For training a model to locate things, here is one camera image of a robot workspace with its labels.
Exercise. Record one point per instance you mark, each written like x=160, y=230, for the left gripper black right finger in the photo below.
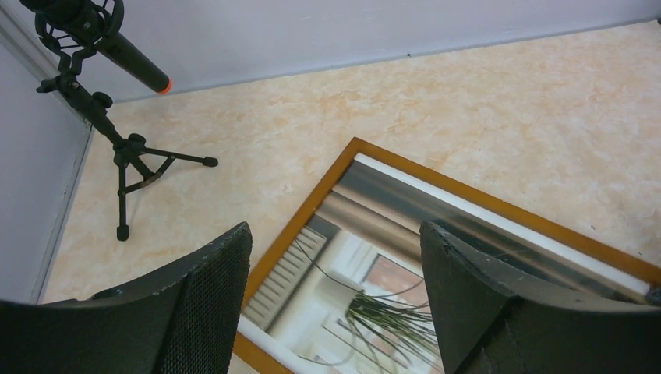
x=491, y=317

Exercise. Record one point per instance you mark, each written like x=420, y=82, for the wooden picture frame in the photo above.
x=465, y=191

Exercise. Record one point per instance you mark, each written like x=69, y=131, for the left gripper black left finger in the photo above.
x=180, y=318

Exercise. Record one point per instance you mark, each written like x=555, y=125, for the black microphone on tripod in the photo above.
x=78, y=30

